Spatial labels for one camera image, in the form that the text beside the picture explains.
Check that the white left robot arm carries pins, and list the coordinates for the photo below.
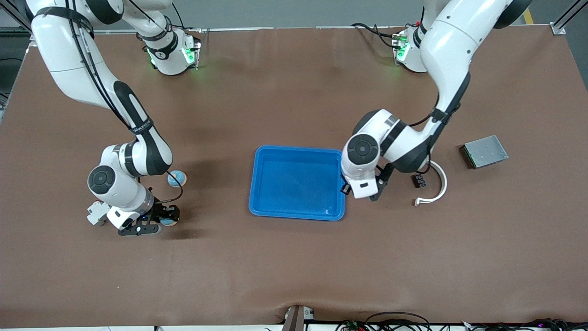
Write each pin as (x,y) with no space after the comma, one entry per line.
(450,46)

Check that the light blue desk bell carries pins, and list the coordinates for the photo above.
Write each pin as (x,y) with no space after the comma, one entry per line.
(169,222)
(178,180)

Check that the white circuit breaker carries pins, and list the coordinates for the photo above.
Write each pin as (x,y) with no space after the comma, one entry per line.
(95,212)

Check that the white curved plastic bracket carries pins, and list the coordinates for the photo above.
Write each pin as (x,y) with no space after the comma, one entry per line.
(443,181)

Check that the blue plastic tray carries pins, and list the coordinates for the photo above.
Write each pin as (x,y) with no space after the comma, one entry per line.
(298,184)

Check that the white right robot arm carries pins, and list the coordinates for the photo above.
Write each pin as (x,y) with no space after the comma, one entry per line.
(64,50)

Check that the aluminium frame profile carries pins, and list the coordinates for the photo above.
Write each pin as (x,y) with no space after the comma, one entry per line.
(567,16)
(14,23)

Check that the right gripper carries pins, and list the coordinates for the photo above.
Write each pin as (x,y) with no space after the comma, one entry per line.
(161,212)

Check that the grey metal table clamp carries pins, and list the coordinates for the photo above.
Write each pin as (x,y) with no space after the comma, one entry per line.
(296,319)

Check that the grey metal box module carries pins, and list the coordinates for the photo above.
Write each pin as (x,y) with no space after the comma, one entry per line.
(484,151)

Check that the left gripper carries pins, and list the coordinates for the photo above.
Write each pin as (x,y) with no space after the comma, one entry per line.
(345,189)

